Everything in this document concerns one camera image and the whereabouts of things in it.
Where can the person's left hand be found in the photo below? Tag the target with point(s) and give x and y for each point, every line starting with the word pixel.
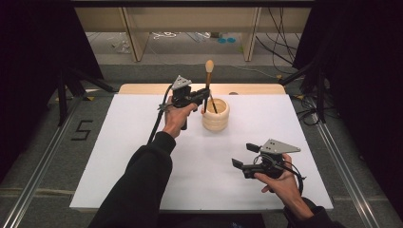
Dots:
pixel 176 118

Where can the clear plastic wrapper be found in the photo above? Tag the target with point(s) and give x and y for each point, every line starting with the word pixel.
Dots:
pixel 120 44

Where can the beige wooden shelf unit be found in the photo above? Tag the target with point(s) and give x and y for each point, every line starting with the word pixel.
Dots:
pixel 190 19

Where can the blue disc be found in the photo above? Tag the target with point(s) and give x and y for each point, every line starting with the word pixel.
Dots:
pixel 231 40
pixel 222 40

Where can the wooden spoon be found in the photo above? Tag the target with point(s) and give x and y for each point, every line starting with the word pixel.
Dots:
pixel 208 79

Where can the dark pencil with gold band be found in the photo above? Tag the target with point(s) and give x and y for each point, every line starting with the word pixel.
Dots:
pixel 214 106

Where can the wooden table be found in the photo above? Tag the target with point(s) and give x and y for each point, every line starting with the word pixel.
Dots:
pixel 253 88

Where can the person's right hand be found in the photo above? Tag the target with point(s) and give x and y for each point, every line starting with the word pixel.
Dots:
pixel 283 186

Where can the metal floor rail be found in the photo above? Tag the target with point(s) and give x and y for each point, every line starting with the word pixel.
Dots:
pixel 345 177
pixel 31 179

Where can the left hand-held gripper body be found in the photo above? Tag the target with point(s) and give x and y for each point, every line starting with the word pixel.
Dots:
pixel 182 95

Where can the cream ribbed pen holder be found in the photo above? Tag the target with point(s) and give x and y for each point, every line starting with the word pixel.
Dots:
pixel 217 122

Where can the black stand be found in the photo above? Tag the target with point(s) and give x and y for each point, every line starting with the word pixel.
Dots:
pixel 319 91
pixel 63 95

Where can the white table sheet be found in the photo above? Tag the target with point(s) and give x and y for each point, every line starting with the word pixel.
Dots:
pixel 206 152

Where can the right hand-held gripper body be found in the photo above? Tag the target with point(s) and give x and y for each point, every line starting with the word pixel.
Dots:
pixel 272 164

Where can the black curtain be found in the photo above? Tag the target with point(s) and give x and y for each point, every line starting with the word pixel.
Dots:
pixel 31 63
pixel 364 79

